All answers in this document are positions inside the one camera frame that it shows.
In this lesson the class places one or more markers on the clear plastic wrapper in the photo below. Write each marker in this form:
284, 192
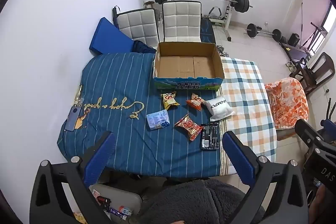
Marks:
78, 96

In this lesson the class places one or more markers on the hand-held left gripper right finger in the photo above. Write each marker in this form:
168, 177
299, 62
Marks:
240, 161

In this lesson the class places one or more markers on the plaid blanket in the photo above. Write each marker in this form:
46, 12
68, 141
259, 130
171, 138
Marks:
246, 87

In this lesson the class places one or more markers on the blue striped blanket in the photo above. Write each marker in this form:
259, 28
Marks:
126, 145

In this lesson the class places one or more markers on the white shoe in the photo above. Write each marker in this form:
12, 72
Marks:
290, 64

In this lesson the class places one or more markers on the cardboard box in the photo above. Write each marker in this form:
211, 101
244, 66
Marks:
183, 66

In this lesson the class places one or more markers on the black exercise machine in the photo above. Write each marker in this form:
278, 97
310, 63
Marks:
296, 52

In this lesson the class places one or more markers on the red black tool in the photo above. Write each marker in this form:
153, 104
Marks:
101, 199

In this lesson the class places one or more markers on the window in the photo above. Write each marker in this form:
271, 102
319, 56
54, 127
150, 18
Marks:
329, 22

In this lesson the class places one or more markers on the light blue tissue packet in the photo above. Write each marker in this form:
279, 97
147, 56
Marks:
157, 119

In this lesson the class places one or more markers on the white soft pouch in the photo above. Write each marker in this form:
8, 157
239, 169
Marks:
218, 108

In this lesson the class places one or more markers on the blue foam mat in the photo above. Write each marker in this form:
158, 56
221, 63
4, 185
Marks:
107, 37

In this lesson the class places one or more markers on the blue smartphone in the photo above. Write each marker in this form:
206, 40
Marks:
73, 119

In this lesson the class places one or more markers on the small white red box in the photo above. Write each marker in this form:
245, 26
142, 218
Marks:
126, 211

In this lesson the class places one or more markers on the blue bench pad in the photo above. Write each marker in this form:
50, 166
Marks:
207, 31

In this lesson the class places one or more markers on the red snack packet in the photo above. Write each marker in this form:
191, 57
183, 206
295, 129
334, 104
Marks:
188, 126

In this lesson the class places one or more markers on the dark wooden chair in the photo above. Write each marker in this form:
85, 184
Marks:
321, 66

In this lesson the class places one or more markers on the person's right hand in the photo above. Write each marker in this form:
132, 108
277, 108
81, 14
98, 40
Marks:
319, 200

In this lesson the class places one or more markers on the black packet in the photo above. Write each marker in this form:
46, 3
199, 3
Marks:
210, 136

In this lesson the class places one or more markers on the black speaker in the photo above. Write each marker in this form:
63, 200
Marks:
294, 39

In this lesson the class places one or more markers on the yellow panda snack packet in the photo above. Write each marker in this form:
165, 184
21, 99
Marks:
169, 100

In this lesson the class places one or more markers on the person's grey fleece clothing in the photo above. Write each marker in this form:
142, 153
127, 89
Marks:
189, 203

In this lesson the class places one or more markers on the blue tube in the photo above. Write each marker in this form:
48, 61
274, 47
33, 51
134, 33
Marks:
115, 212

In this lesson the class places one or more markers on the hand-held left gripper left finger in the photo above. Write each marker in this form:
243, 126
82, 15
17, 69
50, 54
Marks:
101, 158

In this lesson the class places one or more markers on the wooden stool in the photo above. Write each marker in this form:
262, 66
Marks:
149, 4

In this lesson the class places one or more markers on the white padded chair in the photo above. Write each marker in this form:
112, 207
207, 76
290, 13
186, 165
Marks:
136, 27
181, 22

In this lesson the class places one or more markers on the short barbell with black plates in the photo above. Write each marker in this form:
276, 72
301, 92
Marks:
253, 30

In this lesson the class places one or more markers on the small dumbbell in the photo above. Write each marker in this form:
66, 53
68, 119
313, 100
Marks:
223, 50

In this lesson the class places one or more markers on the orange floral blanket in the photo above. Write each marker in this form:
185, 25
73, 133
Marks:
286, 100

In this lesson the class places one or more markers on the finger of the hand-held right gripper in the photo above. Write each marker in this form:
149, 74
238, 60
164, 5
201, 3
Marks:
308, 132
329, 125

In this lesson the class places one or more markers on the orange panda snack packet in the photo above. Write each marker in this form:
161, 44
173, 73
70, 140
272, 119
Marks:
194, 102

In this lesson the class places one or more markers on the dark blue cloth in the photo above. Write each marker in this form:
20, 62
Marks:
143, 47

